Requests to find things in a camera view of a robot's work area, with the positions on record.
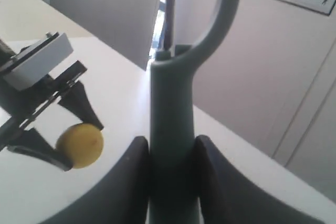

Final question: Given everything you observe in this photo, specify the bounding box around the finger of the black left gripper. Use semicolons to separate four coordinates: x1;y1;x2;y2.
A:
7;128;72;171
59;82;103;130

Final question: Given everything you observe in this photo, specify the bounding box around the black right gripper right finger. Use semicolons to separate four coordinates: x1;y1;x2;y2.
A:
194;135;322;223

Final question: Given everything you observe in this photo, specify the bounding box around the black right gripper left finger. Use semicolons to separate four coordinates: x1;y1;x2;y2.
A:
44;136;150;223

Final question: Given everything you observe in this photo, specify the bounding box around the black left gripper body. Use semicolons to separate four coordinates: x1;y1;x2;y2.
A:
0;40;88;151

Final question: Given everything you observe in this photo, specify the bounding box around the yellow lemon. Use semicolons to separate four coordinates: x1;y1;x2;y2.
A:
55;123;104;169

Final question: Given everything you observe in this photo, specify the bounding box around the teal handled peeler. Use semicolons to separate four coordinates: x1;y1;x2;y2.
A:
149;0;239;223

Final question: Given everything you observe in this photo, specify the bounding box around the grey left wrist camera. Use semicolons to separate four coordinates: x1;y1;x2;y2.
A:
1;33;73;91

